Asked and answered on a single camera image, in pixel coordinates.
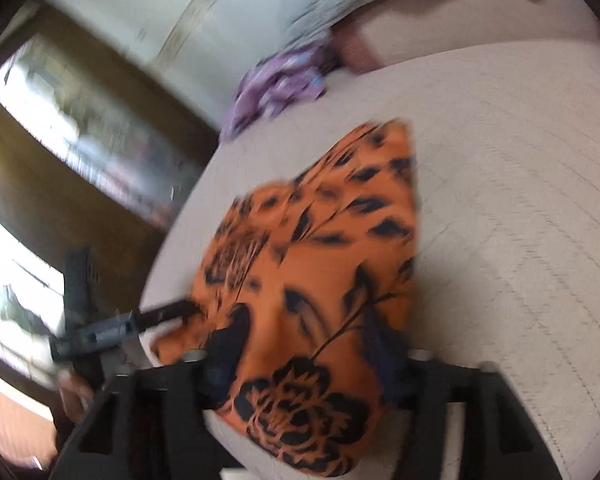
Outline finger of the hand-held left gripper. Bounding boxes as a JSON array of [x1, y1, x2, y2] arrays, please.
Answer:
[[136, 299, 201, 332]]

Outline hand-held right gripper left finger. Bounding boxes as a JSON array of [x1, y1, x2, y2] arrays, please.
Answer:
[[47, 310, 253, 480]]

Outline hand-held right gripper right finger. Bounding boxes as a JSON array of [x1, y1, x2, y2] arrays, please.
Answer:
[[377, 325, 563, 480]]

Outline orange floral shirt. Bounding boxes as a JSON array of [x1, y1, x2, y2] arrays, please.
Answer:
[[150, 119, 422, 478]]

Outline person's left hand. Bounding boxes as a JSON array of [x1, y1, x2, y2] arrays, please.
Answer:
[[57, 374, 97, 423]]

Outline wooden door with glass pane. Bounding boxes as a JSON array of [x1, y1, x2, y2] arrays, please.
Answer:
[[0, 0, 221, 271]]

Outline bed with pale sheet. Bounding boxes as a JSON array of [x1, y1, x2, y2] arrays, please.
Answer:
[[140, 40, 600, 480]]

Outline purple printed cloth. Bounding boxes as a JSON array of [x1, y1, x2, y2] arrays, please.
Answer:
[[220, 42, 328, 142]]

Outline pink pillow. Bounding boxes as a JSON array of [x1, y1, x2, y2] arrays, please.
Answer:
[[330, 0, 600, 72]]

